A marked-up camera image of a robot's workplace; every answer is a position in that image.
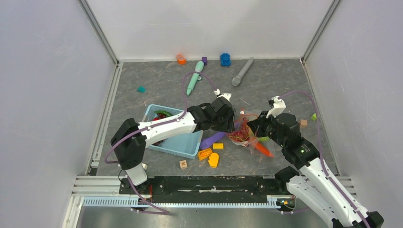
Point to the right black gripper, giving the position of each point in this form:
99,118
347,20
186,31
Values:
257,124

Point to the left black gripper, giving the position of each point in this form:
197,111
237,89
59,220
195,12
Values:
228,126

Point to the light red grape bunch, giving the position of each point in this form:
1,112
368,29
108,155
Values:
243,134

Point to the clear orange zip bag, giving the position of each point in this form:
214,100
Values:
246,116

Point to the light blue plastic basket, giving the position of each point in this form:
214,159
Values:
184,145

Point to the green toy cucumber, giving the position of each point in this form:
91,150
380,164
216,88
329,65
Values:
163,113

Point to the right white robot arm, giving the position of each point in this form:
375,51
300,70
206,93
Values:
309,178

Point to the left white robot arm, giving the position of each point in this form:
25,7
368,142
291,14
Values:
132,138

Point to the wooden letter cube M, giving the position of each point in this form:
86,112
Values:
303,123

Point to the purple toy cylinder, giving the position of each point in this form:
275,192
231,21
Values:
209,141

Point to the yellow flat brick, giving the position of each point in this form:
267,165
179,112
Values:
218,146

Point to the green small cube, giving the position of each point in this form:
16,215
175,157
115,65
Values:
314,117

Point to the grey toy microphone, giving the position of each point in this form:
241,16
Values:
238,78

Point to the orange lego brick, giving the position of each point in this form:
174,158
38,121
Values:
203,154

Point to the yellow oval toy block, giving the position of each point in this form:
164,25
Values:
213,160

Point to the mint green toy pen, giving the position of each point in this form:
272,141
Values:
198,68

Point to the blue toy car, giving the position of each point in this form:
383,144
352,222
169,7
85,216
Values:
225,60

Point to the small purple block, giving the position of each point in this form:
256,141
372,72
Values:
204,60

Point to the wooden cube with X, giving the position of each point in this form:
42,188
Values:
183,164

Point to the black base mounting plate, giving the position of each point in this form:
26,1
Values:
205,189

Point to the teal small block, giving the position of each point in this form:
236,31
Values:
141,89

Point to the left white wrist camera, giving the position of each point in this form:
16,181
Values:
219,94

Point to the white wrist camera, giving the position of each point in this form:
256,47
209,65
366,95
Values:
219,94
277,106

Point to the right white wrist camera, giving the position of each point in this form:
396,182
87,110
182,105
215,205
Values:
277,106

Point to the light blue cable comb rail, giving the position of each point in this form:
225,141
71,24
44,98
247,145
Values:
134,202

